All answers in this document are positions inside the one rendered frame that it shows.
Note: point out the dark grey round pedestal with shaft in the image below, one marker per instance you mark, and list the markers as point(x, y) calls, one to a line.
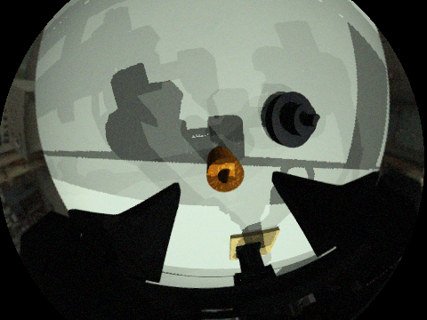
point(290, 119)

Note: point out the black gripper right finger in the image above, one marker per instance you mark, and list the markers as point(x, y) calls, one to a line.
point(321, 209)

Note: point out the orange tapered knob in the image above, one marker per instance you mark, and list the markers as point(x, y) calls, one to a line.
point(223, 171)

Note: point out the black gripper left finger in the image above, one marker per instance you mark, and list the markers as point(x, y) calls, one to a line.
point(141, 233)

